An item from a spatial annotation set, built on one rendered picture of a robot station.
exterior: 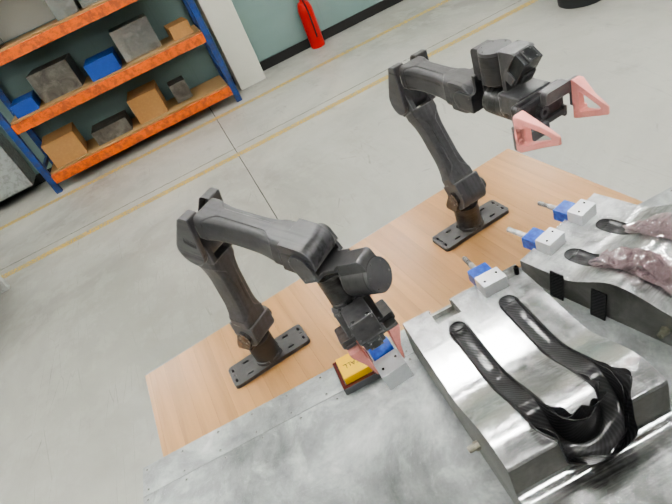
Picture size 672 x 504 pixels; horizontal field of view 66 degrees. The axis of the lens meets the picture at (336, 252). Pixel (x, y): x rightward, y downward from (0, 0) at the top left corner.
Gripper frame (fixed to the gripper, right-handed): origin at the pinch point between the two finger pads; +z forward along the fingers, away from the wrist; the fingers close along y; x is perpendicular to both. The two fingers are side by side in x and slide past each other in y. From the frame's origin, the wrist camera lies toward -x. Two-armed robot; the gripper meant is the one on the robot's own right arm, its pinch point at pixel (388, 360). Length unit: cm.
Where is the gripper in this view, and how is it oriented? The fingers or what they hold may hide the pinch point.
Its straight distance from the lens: 93.5
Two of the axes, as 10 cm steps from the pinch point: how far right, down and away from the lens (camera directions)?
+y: 8.4, -5.4, 0.2
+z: 5.1, 8.1, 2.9
